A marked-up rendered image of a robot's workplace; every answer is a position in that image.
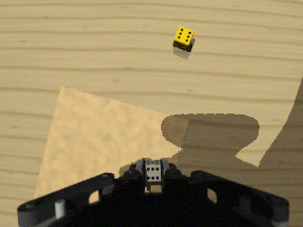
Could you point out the tan square mat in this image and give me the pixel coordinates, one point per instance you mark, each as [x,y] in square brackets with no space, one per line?
[91,135]

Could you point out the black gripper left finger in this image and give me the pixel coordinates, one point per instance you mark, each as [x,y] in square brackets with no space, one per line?
[46,209]

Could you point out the white die with black pips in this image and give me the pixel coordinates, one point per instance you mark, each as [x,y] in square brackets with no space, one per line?
[152,171]

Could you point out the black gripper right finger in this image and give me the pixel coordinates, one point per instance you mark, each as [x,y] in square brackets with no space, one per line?
[262,208]

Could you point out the yellow die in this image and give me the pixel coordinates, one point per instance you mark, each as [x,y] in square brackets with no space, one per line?
[183,38]

